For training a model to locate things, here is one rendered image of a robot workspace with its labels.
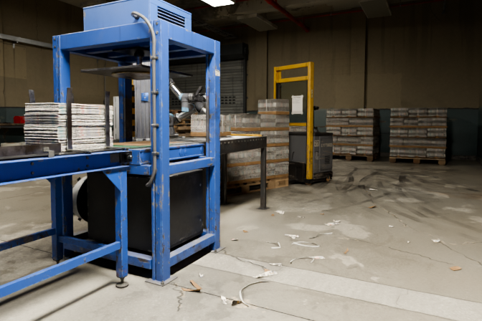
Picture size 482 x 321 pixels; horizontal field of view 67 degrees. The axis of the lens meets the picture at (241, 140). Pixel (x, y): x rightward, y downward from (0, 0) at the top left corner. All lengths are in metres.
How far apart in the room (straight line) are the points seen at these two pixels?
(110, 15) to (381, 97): 9.13
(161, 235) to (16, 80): 8.58
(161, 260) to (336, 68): 9.58
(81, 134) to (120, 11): 0.89
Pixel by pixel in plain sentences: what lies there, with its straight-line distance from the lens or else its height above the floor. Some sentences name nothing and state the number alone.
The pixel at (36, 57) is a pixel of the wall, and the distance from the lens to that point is 10.86.
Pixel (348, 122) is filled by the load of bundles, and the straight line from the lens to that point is 9.45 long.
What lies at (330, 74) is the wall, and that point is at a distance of 11.28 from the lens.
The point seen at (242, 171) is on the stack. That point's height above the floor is 0.30.
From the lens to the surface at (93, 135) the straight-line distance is 2.27.
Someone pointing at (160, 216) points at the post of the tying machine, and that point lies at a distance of 2.24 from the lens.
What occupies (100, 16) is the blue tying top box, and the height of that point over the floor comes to 1.67.
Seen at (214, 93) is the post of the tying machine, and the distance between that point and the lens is 2.67.
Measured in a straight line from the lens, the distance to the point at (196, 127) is 3.88.
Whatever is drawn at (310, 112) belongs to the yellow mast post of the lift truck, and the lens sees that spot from 5.53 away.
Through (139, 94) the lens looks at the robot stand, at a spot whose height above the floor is 1.25.
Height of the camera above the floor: 0.96
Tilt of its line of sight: 3 degrees down
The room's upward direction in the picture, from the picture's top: straight up
